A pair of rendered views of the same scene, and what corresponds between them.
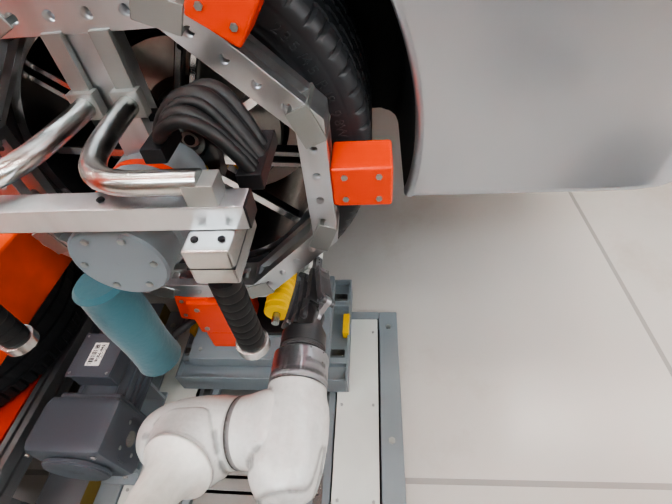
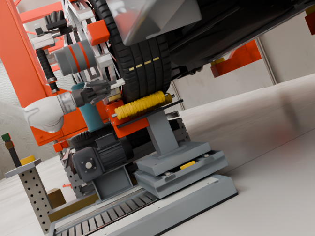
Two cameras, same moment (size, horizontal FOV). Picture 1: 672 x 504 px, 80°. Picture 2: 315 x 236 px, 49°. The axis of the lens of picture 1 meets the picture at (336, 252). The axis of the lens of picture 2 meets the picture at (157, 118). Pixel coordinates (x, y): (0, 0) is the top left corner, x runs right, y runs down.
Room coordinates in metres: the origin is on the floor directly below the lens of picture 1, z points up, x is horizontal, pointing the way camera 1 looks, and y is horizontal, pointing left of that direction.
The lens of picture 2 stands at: (0.04, -1.42, 0.48)
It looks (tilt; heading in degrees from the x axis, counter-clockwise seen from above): 2 degrees down; 67
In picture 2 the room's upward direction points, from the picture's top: 23 degrees counter-clockwise
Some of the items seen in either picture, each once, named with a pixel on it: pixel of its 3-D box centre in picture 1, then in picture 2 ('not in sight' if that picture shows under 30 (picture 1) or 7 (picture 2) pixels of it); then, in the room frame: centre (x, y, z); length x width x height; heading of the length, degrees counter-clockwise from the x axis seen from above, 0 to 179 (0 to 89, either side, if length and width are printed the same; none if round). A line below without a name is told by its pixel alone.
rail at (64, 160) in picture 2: not in sight; (72, 162); (0.47, 2.05, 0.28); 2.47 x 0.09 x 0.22; 82
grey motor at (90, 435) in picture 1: (130, 390); (113, 164); (0.50, 0.58, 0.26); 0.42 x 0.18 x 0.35; 172
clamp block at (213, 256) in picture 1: (222, 236); (43, 42); (0.32, 0.12, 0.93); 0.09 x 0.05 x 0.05; 172
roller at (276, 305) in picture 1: (285, 270); (140, 105); (0.63, 0.12, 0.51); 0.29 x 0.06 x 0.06; 172
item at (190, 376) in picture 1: (272, 330); (176, 169); (0.71, 0.23, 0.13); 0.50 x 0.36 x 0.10; 82
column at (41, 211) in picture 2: not in sight; (39, 199); (0.06, 0.95, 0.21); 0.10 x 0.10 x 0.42; 82
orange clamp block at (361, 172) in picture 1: (362, 173); (97, 33); (0.50, -0.05, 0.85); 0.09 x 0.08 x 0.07; 82
